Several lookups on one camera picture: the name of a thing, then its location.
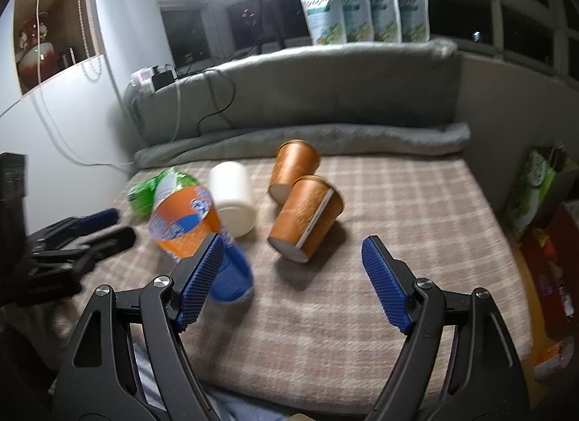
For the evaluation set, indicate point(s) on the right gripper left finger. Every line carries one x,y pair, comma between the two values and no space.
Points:
99,378

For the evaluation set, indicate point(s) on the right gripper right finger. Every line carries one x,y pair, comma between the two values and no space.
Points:
484,380

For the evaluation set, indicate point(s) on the blue orange Arctic Ocean cup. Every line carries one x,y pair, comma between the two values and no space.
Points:
181,223

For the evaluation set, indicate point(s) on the green tea cup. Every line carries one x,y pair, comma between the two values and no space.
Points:
140,197

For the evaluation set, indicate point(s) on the white plastic cup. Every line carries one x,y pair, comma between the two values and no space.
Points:
231,188

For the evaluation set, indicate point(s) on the orange paper cup near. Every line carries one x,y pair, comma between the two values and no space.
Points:
307,216

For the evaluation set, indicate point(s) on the orange paper cup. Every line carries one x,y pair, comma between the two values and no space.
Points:
295,158
307,216

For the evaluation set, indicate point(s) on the orange paper cup far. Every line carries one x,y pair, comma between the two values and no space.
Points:
295,158

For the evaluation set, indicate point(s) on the plaid beige seat cover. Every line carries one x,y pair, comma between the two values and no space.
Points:
314,336

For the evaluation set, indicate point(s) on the white power strip with adapters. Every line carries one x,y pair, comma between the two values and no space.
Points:
151,79

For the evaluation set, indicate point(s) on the red white vase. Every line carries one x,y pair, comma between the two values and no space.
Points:
35,54

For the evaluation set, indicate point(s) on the grey rolled blanket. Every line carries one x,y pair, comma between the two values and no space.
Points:
327,139

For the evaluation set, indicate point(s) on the grey sofa backrest cushion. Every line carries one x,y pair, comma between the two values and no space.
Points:
394,84

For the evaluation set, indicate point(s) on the light tripod stand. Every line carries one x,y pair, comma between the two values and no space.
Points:
266,15

